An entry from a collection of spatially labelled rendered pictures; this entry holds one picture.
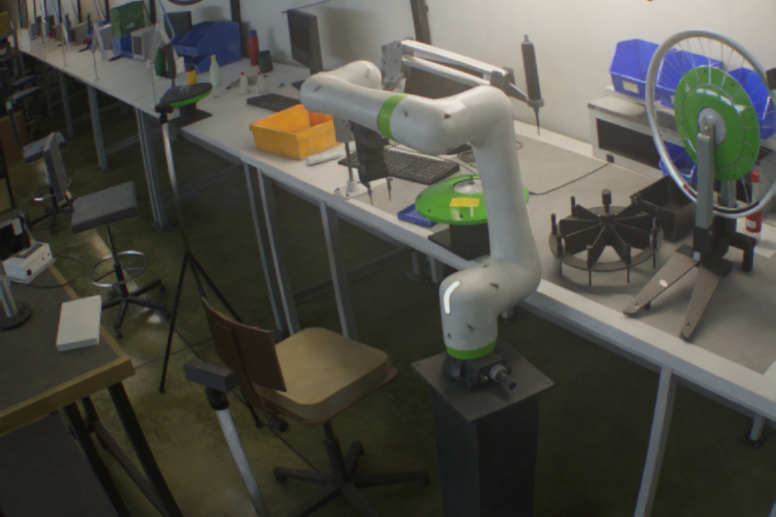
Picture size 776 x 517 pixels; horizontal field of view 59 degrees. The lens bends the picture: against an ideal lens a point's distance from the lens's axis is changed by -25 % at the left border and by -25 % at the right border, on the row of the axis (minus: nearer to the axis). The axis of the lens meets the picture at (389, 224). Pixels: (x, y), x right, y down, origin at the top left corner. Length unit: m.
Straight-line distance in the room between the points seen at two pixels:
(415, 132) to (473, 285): 0.37
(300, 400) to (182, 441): 1.10
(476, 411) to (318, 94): 0.87
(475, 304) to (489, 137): 0.37
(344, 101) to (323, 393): 0.83
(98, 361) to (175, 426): 1.45
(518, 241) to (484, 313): 0.19
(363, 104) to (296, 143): 1.30
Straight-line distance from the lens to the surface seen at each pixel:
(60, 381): 2.07
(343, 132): 2.84
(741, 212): 2.12
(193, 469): 3.24
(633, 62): 2.91
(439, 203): 2.34
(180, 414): 3.58
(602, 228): 2.28
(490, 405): 1.99
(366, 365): 2.54
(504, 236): 2.06
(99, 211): 4.19
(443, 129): 1.87
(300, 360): 2.62
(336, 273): 3.25
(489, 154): 2.00
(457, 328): 2.02
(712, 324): 2.03
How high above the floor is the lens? 1.98
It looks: 24 degrees down
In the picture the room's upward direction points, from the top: 8 degrees counter-clockwise
